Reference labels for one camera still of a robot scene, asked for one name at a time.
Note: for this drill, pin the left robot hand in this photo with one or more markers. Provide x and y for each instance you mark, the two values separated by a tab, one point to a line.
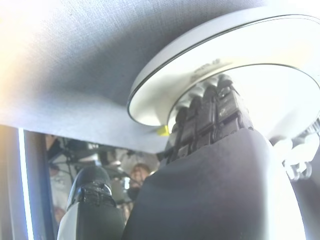
212	195

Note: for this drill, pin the person in background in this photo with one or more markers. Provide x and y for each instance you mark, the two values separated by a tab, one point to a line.
140	172

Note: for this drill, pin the yellow rectangular block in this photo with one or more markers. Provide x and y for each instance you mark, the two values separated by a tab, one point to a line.
163	130

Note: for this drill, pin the robot torso with light strip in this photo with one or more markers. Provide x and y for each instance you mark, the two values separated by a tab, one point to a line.
40	175

